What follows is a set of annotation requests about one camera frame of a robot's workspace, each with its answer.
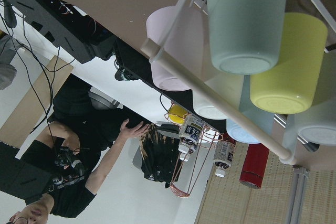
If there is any green cup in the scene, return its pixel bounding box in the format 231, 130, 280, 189
207, 0, 286, 74

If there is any white cup rack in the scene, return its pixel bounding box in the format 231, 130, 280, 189
141, 0, 335, 170

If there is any white cup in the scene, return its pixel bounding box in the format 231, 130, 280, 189
193, 72, 244, 120

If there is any pink cup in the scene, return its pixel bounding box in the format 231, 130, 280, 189
146, 6, 204, 91

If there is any blue cup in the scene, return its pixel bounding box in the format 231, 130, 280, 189
226, 75, 274, 144

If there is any yellow cup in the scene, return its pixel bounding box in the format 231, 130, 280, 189
250, 13, 328, 114

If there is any labelled plastic bottle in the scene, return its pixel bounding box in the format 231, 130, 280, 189
178, 114, 205, 161
213, 141, 235, 177

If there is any red thermos bottle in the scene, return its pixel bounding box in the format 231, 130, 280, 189
239, 143, 269, 189

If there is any person in black shirt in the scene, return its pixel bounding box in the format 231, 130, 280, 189
9, 75, 150, 223

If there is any copper wire basket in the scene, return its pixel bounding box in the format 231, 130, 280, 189
164, 103, 224, 198

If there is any aluminium frame post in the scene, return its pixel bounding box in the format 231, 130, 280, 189
285, 166, 309, 223

